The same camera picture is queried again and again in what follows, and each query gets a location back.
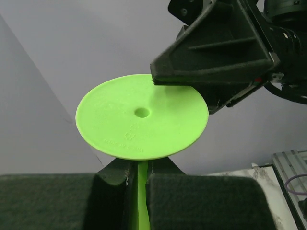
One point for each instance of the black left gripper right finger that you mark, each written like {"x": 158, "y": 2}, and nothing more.
{"x": 177, "y": 201}

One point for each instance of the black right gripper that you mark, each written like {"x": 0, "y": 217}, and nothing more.
{"x": 228, "y": 49}

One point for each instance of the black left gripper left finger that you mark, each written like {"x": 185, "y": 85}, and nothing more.
{"x": 77, "y": 201}

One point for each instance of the green plastic goblet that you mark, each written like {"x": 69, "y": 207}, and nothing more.
{"x": 130, "y": 118}

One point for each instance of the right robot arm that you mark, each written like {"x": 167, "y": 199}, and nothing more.
{"x": 228, "y": 49}

